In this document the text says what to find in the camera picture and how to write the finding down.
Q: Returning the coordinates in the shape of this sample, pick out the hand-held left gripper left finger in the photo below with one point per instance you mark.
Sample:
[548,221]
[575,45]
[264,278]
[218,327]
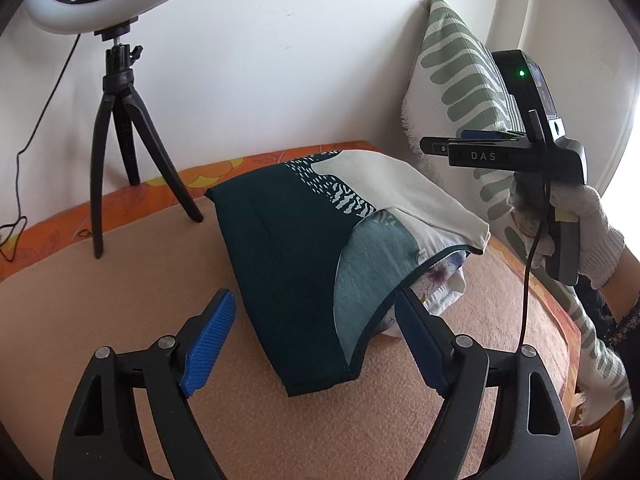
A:
[210,345]

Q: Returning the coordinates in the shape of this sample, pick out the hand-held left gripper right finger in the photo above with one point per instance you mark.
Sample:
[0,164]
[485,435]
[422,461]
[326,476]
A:
[420,345]

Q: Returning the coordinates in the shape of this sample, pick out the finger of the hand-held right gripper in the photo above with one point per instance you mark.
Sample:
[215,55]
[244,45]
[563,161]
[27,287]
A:
[434,146]
[482,134]

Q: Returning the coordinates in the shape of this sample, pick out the dark green printed garment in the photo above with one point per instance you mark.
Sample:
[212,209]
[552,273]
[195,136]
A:
[280,240]

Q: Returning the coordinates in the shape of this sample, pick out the person's right forearm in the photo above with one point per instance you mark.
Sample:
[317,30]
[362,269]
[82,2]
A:
[627,285]

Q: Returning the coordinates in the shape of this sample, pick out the person's right hand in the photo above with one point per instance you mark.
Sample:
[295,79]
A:
[600,240]

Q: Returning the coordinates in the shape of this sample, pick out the floral white inner pillow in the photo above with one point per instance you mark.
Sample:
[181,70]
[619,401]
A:
[442,280]

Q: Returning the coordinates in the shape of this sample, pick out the green leaf print pillow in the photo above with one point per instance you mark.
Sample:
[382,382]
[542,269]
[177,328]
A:
[450,60]

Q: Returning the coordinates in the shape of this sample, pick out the peach blanket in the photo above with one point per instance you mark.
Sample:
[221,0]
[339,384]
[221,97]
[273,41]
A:
[150,270]

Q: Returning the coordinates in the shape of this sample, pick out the orange floral bedsheet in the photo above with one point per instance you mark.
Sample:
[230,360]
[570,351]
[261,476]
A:
[60,240]

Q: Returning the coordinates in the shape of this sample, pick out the brown wooden furniture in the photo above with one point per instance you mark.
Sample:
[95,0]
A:
[605,425]

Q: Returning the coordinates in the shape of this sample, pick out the black tabletop tripod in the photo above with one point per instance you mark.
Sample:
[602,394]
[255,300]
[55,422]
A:
[117,85]

